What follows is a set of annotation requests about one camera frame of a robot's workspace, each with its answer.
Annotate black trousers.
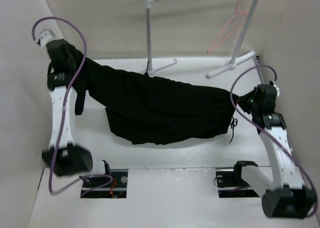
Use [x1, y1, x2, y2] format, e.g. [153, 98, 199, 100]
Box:
[68, 45, 238, 145]

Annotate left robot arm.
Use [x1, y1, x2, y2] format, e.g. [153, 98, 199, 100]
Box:
[41, 39, 93, 177]

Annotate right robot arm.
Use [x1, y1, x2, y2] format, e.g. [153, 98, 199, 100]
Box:
[231, 83, 318, 219]

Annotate white clothes rack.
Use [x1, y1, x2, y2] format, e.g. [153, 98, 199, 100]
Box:
[144, 0, 259, 79]

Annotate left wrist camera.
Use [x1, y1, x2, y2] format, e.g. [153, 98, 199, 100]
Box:
[36, 28, 57, 48]

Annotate pink wire hanger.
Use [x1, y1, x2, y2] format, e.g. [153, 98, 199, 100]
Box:
[206, 0, 249, 55]

